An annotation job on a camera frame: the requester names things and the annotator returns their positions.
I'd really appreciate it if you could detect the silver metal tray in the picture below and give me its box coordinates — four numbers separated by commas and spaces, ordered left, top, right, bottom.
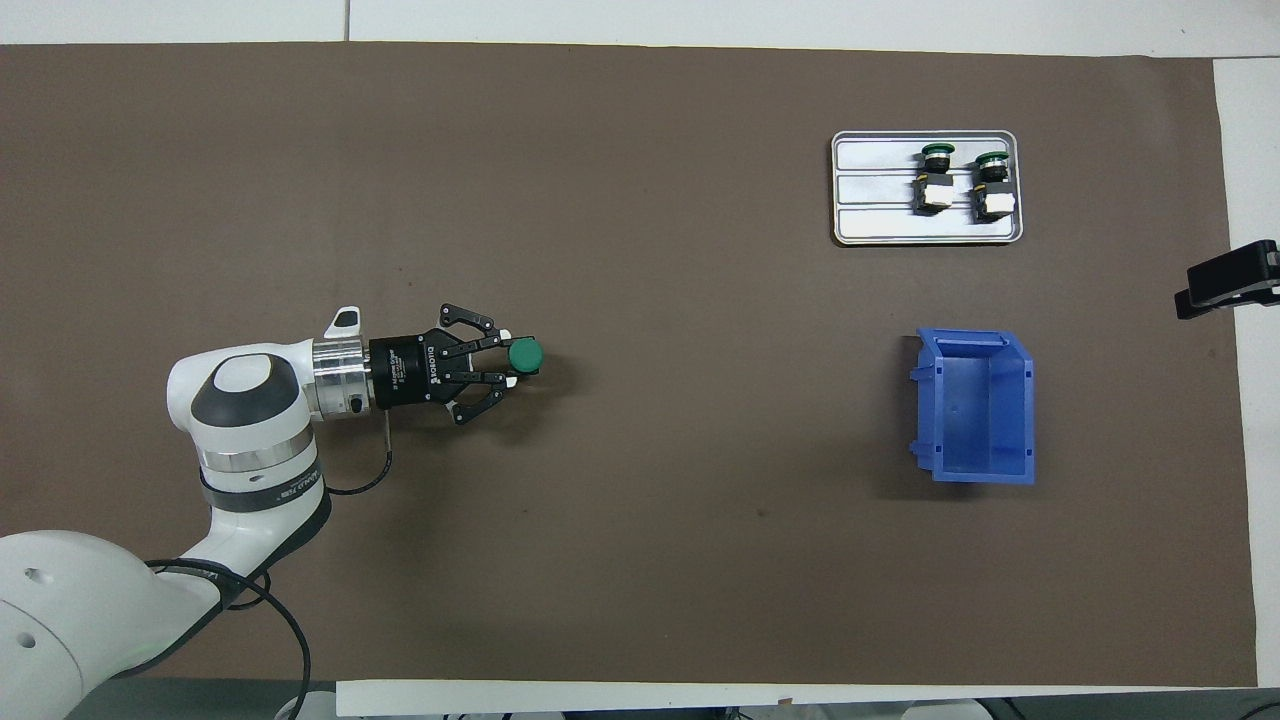
830, 130, 1024, 248

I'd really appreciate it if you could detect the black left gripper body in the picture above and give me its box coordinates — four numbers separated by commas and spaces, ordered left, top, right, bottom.
368, 330, 448, 409

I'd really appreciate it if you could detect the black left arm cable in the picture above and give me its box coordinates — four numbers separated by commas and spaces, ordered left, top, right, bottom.
148, 412, 394, 720

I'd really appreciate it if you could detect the brown paper table mat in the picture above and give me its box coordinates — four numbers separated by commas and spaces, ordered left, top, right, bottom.
0, 42, 1259, 689

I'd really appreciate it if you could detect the green push button switch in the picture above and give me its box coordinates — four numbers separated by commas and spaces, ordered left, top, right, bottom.
495, 330, 547, 389
968, 150, 1018, 223
912, 143, 958, 216

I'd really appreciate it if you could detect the blue plastic storage bin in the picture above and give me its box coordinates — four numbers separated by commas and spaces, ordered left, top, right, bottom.
907, 327, 1037, 487

